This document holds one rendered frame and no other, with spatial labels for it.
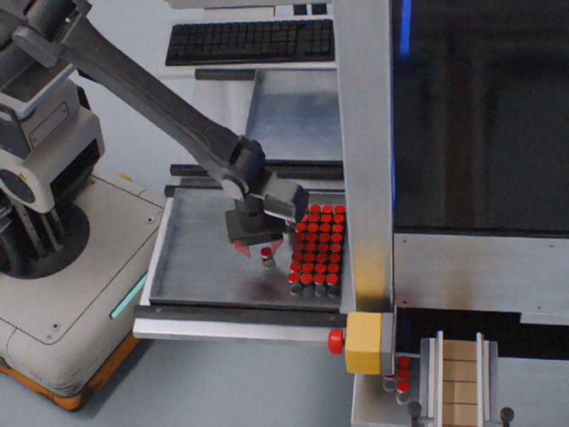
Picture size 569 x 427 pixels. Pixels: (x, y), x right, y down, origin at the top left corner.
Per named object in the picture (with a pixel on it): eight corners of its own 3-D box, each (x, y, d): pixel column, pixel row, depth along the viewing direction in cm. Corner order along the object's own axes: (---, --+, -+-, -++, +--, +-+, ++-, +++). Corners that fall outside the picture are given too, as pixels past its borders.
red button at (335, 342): (353, 338, 152) (352, 324, 149) (351, 360, 149) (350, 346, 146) (329, 337, 152) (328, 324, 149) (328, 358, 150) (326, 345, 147)
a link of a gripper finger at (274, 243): (288, 264, 171) (283, 233, 164) (248, 271, 171) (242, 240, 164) (282, 235, 175) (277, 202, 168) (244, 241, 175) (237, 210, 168)
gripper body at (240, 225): (287, 235, 165) (283, 209, 159) (229, 246, 165) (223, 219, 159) (282, 207, 169) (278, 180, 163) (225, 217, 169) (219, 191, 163)
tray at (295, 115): (415, 83, 202) (415, 70, 199) (411, 174, 185) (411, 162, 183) (257, 81, 207) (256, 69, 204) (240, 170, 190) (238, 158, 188)
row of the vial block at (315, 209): (323, 219, 180) (322, 203, 176) (314, 297, 169) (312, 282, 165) (312, 219, 180) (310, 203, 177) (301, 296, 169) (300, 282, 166)
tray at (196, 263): (350, 204, 182) (350, 192, 179) (339, 318, 166) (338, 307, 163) (179, 199, 187) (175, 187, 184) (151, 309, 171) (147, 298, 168)
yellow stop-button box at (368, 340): (394, 337, 153) (394, 312, 148) (392, 376, 149) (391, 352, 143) (347, 335, 154) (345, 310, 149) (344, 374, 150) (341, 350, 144)
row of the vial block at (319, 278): (334, 219, 180) (334, 204, 176) (326, 298, 168) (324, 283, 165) (323, 219, 180) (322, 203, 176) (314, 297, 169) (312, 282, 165)
